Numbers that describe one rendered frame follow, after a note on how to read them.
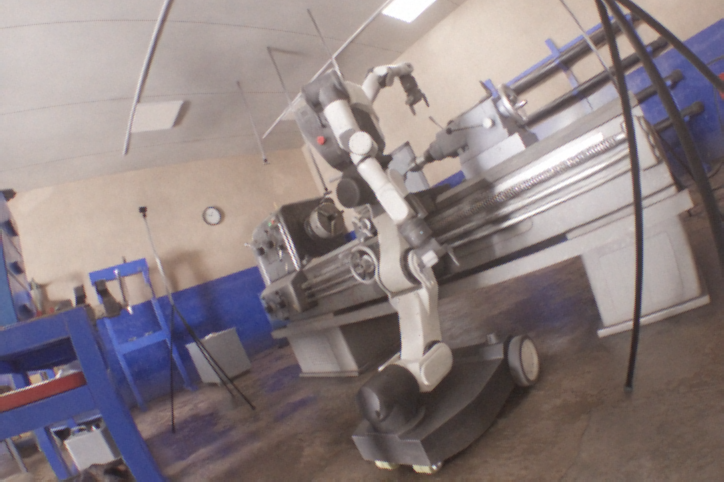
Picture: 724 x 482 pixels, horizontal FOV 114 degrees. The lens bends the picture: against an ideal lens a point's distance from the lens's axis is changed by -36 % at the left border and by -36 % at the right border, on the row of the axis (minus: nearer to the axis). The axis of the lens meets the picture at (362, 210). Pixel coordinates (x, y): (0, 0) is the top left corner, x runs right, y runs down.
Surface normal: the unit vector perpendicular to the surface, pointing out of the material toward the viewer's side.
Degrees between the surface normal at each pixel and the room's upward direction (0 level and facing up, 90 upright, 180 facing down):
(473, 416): 90
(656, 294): 90
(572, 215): 90
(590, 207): 90
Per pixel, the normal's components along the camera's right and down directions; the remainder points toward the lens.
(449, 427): 0.41, -0.30
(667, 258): -0.68, 0.19
